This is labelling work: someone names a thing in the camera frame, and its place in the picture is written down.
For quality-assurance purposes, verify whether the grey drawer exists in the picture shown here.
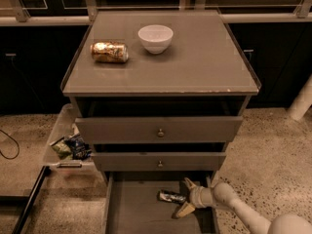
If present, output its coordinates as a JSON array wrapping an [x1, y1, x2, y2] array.
[[75, 116, 243, 144], [104, 171, 218, 234], [93, 152, 226, 172]]

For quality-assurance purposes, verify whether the clear plastic storage bin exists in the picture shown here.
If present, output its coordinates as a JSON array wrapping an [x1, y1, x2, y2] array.
[[43, 103, 96, 176]]

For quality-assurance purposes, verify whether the metal window frame railing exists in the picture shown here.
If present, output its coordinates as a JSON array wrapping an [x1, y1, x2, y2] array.
[[0, 0, 312, 24]]

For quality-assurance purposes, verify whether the grey bottom drawer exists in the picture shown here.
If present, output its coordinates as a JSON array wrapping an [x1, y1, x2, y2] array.
[[104, 171, 218, 234]]

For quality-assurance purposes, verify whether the blue snack bag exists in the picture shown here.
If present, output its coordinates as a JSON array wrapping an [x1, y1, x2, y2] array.
[[64, 134, 91, 160]]

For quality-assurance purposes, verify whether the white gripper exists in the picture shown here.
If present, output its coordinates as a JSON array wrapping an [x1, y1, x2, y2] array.
[[175, 177, 214, 218]]

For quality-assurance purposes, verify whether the brass top drawer knob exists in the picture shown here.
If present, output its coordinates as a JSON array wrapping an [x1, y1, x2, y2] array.
[[157, 129, 165, 137]]

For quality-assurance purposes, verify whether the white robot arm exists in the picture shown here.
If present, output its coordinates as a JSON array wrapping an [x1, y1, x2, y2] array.
[[176, 82, 312, 234]]

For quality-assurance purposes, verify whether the gold soda can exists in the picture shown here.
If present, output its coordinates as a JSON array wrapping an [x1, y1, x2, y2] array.
[[91, 41, 129, 63]]

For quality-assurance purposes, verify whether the black floor cable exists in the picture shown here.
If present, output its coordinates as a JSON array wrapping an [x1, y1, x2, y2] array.
[[0, 129, 20, 161]]

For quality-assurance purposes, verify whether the white ceramic bowl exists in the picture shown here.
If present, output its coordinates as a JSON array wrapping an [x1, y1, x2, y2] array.
[[137, 24, 174, 55]]

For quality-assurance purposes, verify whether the green snack bag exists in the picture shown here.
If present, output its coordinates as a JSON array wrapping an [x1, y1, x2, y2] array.
[[51, 139, 72, 160]]

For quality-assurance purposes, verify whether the black floor rail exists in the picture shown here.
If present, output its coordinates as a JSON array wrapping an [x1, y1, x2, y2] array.
[[0, 166, 51, 234]]

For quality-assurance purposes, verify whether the silver blue redbull can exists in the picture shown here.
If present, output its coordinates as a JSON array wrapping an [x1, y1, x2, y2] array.
[[158, 190, 186, 205]]

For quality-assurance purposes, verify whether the grey drawer cabinet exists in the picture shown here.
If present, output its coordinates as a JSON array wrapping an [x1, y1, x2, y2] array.
[[59, 10, 262, 180]]

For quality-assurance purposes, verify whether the grey middle drawer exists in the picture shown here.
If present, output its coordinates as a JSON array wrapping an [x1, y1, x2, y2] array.
[[93, 152, 226, 172]]

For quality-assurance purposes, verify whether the grey top drawer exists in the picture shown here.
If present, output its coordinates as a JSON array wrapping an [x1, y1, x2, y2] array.
[[75, 116, 243, 144]]

